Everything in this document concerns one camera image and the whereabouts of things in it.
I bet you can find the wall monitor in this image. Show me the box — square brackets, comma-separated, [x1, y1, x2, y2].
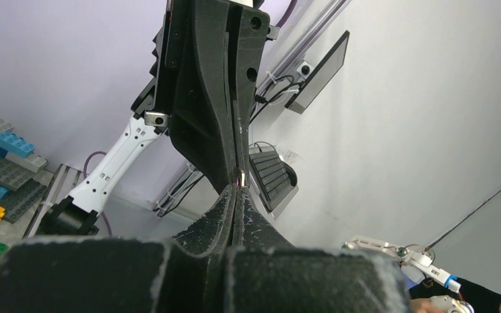
[284, 31, 350, 114]

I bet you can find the grey baseplate with blue bricks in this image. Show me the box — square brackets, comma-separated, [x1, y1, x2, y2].
[0, 119, 48, 224]

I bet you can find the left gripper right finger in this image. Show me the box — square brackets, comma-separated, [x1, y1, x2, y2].
[226, 188, 411, 312]

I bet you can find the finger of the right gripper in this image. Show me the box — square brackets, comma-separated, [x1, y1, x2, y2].
[232, 5, 269, 177]
[170, 1, 234, 193]

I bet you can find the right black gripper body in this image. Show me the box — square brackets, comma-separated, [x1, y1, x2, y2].
[130, 0, 282, 128]

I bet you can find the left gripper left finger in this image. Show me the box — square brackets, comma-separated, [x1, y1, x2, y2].
[0, 185, 236, 312]

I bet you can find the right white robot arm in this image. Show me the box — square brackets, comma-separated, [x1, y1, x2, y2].
[36, 1, 277, 235]

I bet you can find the black keyboard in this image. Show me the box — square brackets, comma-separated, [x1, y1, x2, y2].
[249, 148, 298, 213]

